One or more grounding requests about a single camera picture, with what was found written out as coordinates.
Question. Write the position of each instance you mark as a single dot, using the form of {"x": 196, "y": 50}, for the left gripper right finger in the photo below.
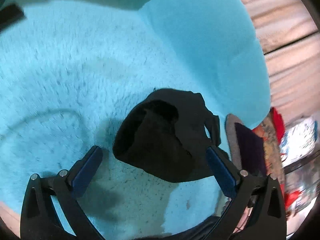
{"x": 267, "y": 219}

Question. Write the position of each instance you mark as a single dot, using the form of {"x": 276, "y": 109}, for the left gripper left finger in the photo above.
{"x": 50, "y": 208}

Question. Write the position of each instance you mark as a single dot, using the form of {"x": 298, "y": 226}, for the black pants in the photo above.
{"x": 167, "y": 135}

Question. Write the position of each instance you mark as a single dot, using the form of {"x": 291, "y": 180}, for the dark purple folded garment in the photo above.
{"x": 251, "y": 149}

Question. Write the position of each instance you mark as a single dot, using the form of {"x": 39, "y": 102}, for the red patterned cloth pile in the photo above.
{"x": 292, "y": 153}

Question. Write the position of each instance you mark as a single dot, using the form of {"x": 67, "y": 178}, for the turquoise fluffy bed blanket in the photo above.
{"x": 72, "y": 70}

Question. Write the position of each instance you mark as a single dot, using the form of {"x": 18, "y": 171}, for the black flat object on bed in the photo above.
{"x": 9, "y": 15}

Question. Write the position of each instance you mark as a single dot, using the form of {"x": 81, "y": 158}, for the beige curtain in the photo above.
{"x": 290, "y": 42}

